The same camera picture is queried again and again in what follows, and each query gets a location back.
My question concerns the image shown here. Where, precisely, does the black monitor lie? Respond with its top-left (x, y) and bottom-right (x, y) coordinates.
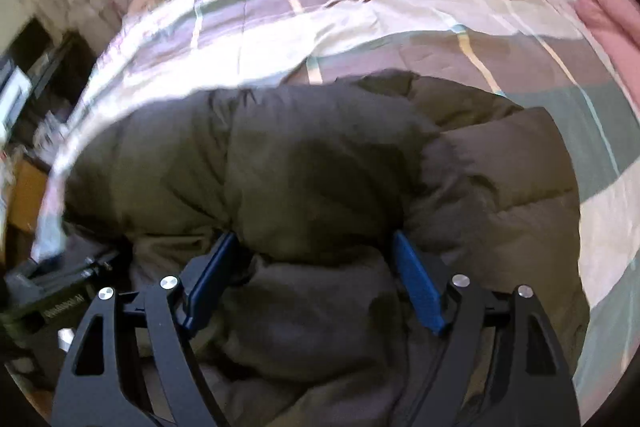
top-left (7, 18), bottom-right (53, 70)

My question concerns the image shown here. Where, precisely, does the folded pink quilt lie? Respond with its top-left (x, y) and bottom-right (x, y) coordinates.
top-left (575, 0), bottom-right (640, 108)

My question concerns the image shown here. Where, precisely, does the brown wooden cabinet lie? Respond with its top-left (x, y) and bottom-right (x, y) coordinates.
top-left (7, 159), bottom-right (53, 235)

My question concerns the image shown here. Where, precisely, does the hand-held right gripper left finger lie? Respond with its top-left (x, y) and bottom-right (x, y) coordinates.
top-left (50, 232), bottom-right (238, 427)

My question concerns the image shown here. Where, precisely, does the dark green puffer jacket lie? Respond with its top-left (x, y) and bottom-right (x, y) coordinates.
top-left (62, 71), bottom-right (592, 427)

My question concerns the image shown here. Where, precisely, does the patchwork bed cover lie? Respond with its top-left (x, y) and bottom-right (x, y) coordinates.
top-left (30, 0), bottom-right (640, 408)

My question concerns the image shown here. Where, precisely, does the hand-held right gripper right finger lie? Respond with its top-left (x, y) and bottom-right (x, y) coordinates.
top-left (392, 231), bottom-right (581, 427)

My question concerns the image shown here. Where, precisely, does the white printer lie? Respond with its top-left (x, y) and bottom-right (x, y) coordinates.
top-left (0, 64), bottom-right (33, 142)

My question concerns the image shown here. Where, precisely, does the dark desk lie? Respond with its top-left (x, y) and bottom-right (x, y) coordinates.
top-left (0, 32), bottom-right (98, 148)

